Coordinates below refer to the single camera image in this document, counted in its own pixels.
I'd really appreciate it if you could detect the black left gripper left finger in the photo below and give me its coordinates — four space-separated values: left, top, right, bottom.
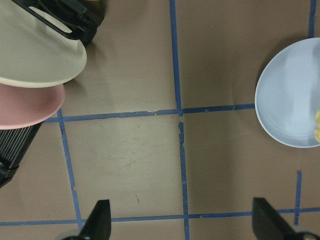
60 199 112 240

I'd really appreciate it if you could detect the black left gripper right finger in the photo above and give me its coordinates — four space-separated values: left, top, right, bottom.
251 197 320 240

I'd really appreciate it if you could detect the blue plate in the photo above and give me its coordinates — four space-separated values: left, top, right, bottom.
254 37 320 148

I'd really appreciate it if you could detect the pink plate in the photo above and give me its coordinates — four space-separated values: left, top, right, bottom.
0 84 66 130

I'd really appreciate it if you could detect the white plate in rack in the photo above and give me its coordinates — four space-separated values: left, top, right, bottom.
0 0 87 88

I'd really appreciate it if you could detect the black dish rack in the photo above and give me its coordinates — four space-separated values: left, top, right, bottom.
0 0 106 186

